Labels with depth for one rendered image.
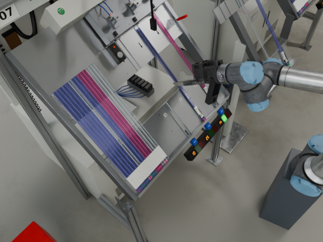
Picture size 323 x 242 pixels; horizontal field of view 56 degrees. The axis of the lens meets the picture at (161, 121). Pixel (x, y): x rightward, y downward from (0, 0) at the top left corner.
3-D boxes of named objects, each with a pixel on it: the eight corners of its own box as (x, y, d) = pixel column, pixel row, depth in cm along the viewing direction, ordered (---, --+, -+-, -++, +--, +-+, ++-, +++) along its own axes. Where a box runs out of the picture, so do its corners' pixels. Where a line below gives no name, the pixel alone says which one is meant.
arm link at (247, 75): (257, 90, 100) (248, 70, 96) (230, 90, 109) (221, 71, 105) (268, 76, 103) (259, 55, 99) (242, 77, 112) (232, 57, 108)
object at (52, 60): (177, 36, 144) (183, 32, 140) (70, 126, 116) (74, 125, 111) (134, -26, 135) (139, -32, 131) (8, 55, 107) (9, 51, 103)
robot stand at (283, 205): (295, 203, 189) (330, 161, 144) (288, 230, 180) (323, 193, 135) (267, 191, 194) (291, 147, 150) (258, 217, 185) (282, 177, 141)
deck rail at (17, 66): (131, 195, 126) (138, 197, 121) (129, 199, 125) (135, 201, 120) (8, 55, 107) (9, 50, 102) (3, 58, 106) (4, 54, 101)
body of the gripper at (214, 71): (203, 60, 122) (226, 57, 112) (206, 81, 124) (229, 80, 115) (189, 64, 117) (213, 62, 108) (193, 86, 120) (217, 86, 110)
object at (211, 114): (219, 99, 154) (229, 97, 148) (132, 195, 126) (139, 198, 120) (218, 97, 154) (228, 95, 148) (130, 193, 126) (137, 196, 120)
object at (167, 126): (222, 96, 152) (226, 95, 149) (132, 194, 124) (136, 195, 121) (201, 65, 147) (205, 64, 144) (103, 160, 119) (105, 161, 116)
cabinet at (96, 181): (180, 140, 221) (180, 80, 171) (112, 214, 191) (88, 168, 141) (117, 99, 248) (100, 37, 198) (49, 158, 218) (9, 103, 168)
